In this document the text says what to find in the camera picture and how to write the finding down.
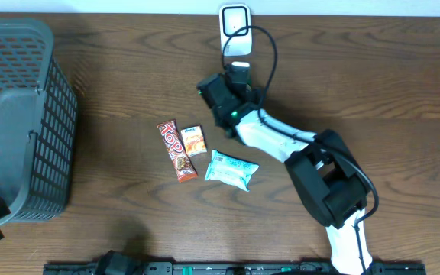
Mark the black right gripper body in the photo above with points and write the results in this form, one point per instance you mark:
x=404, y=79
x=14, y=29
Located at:
x=247, y=94

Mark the orange tissue packet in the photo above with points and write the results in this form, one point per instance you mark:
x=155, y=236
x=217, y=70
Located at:
x=193, y=140

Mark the teal wet wipes pack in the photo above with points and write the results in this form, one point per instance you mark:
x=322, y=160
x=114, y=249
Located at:
x=230, y=170

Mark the red Top chocolate bar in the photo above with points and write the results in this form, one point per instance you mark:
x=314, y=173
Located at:
x=181, y=162

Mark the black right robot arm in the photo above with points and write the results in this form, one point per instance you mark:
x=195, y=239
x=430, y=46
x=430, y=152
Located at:
x=329, y=182

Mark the white barcode scanner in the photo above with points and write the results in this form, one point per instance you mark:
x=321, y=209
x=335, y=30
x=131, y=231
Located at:
x=233, y=17

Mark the grey plastic basket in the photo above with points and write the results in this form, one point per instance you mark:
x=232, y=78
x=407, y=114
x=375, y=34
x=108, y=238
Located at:
x=38, y=114

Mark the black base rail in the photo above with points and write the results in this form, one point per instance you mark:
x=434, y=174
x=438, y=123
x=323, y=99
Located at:
x=167, y=268

